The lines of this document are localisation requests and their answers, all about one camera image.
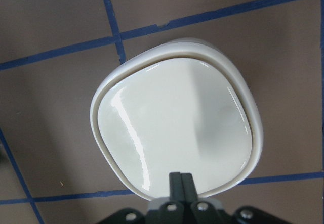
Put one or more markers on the white lidded trash can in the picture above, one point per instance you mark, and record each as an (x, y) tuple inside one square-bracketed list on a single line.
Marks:
[(181, 106)]

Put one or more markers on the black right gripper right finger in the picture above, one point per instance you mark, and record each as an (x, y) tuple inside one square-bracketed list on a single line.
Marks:
[(196, 210)]

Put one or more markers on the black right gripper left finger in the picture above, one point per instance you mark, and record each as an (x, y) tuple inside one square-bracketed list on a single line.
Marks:
[(172, 210)]

